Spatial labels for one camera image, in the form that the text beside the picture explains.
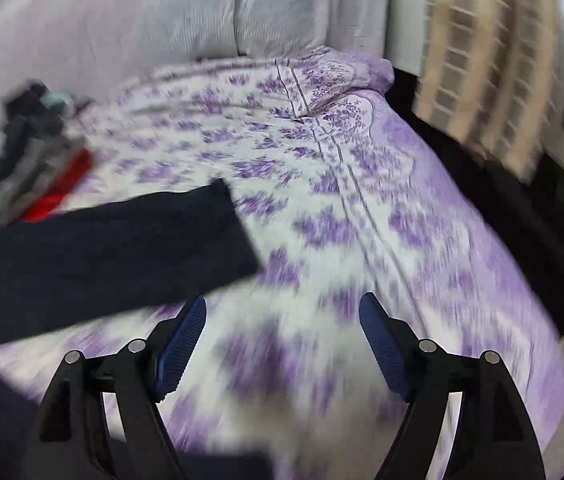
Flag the dark navy pants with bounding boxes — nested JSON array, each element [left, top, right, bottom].
[[0, 180, 272, 479]]

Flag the red folded garment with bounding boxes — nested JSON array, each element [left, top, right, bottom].
[[19, 148, 94, 222]]

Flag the purple floral bedspread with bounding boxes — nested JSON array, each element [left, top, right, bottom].
[[0, 48, 564, 479]]

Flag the grey folded garment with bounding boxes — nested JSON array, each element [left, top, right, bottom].
[[0, 134, 86, 229]]

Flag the dark blue folded jeans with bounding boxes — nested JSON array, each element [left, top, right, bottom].
[[0, 80, 76, 183]]

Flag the beige checked curtain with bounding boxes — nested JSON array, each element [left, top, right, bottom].
[[413, 0, 564, 182]]

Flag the white embroidered headboard cover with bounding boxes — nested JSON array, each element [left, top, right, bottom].
[[0, 0, 388, 117]]

